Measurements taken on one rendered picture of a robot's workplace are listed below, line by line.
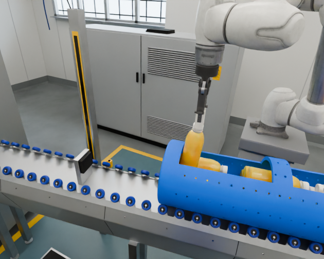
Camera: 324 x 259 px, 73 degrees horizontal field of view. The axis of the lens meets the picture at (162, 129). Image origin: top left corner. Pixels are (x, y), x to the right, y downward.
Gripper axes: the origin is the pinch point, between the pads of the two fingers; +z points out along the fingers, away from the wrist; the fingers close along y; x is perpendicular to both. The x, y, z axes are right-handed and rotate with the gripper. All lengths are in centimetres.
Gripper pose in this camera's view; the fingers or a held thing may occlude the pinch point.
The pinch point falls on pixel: (199, 118)
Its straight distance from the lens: 82.8
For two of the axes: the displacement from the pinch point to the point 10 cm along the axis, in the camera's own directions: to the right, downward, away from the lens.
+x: 9.6, 1.6, -2.2
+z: -0.4, 8.7, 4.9
